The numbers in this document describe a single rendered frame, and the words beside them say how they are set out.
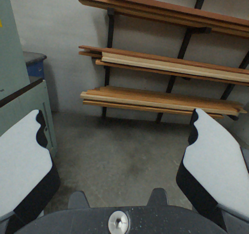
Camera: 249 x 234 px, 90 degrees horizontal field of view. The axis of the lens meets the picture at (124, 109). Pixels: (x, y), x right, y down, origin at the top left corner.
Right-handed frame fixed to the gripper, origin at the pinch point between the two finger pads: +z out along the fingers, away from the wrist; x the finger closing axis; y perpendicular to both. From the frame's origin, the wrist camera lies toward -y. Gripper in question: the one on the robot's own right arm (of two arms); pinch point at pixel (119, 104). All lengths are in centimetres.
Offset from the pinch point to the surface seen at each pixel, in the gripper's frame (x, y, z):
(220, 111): 139, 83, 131
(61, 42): -75, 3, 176
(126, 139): 10, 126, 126
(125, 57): 6, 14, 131
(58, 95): -98, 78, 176
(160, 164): 50, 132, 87
